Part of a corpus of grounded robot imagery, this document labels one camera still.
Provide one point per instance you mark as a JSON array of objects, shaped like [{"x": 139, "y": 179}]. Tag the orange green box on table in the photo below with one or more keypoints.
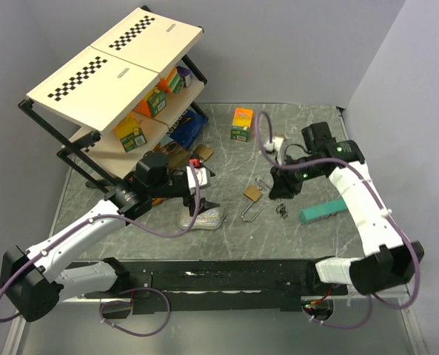
[{"x": 241, "y": 124}]

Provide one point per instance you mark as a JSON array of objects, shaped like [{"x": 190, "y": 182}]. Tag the small dark key bunch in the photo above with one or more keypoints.
[{"x": 281, "y": 210}]

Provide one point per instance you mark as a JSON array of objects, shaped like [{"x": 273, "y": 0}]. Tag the small brass padlock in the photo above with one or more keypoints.
[{"x": 262, "y": 184}]

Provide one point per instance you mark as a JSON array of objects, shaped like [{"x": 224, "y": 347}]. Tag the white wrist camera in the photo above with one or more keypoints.
[
  {"x": 197, "y": 175},
  {"x": 277, "y": 145}
]

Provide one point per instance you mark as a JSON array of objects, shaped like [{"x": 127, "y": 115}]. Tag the purple white small box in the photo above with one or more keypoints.
[{"x": 186, "y": 75}]

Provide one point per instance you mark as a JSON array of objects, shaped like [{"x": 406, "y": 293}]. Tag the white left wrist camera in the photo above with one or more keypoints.
[{"x": 197, "y": 175}]

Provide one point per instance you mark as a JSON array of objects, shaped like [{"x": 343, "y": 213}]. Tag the orange green box upper right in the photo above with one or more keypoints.
[{"x": 172, "y": 83}]

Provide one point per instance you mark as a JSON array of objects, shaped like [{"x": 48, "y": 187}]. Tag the aluminium table frame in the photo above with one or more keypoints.
[{"x": 38, "y": 278}]

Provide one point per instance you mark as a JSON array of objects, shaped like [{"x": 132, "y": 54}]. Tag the yellow green box lower shelf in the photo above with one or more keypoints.
[{"x": 130, "y": 133}]

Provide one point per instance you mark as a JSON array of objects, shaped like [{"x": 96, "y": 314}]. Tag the orange green box middle shelf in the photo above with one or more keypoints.
[{"x": 152, "y": 103}]

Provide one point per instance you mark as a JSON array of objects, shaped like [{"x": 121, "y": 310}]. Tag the large open brass padlock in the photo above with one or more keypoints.
[{"x": 253, "y": 194}]

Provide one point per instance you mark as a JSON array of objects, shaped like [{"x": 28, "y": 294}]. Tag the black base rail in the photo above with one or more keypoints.
[{"x": 220, "y": 285}]

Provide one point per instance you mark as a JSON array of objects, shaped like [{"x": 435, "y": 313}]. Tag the teal rectangular box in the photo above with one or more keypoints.
[{"x": 322, "y": 211}]

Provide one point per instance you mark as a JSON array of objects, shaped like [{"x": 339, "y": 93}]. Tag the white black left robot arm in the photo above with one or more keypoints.
[{"x": 35, "y": 280}]

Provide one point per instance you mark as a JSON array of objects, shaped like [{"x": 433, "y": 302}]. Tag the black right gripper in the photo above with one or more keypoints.
[{"x": 281, "y": 184}]

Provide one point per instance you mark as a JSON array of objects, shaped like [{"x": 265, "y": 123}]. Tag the orange snack bag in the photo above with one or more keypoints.
[{"x": 157, "y": 201}]

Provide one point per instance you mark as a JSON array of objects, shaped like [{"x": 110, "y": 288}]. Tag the cream black two-tier shelf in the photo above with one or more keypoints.
[{"x": 81, "y": 103}]

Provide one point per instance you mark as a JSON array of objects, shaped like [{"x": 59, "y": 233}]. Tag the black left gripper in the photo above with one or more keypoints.
[{"x": 204, "y": 205}]

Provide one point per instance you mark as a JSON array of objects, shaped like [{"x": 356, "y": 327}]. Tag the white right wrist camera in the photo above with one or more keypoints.
[{"x": 277, "y": 145}]

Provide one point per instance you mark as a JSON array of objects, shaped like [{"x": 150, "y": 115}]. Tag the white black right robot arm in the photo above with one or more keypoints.
[{"x": 388, "y": 259}]

